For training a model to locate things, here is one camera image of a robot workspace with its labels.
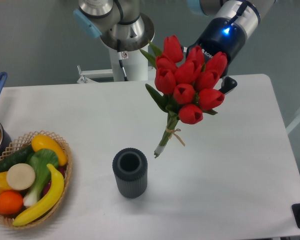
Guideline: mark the green cucumber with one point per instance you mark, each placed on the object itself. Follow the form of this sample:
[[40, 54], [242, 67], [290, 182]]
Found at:
[[17, 157]]

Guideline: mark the green bok choy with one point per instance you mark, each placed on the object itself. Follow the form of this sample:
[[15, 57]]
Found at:
[[38, 162]]

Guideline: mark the dark grey ribbed vase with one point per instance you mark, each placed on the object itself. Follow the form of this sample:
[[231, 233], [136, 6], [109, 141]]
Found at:
[[130, 168]]

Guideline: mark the beige round disc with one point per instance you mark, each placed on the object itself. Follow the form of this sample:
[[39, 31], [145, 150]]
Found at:
[[20, 176]]

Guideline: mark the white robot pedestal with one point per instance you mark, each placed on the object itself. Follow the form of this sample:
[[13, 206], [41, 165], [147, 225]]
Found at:
[[124, 44]]

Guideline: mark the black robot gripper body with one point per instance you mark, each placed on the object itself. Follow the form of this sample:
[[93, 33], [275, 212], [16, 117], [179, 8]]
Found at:
[[220, 36]]

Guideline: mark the yellow squash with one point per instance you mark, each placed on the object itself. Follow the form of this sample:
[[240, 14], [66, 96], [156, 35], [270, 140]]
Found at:
[[46, 142]]

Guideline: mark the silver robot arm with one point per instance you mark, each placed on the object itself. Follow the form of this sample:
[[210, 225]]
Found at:
[[95, 17]]

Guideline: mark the red vegetable in basket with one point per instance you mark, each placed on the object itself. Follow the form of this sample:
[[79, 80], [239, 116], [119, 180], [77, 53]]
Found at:
[[47, 187]]

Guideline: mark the red tulip bouquet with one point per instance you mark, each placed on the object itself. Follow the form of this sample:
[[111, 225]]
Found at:
[[184, 85]]

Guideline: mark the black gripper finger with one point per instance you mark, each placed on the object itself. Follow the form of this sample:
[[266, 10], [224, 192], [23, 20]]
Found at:
[[228, 84]]

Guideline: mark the yellow banana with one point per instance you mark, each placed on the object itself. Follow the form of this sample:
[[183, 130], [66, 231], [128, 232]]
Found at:
[[46, 203]]

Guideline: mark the woven wicker basket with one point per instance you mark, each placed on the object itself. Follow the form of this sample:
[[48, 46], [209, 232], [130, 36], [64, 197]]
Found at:
[[22, 142]]

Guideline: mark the orange fruit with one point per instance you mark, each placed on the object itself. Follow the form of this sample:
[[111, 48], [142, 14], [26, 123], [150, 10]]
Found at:
[[11, 202]]

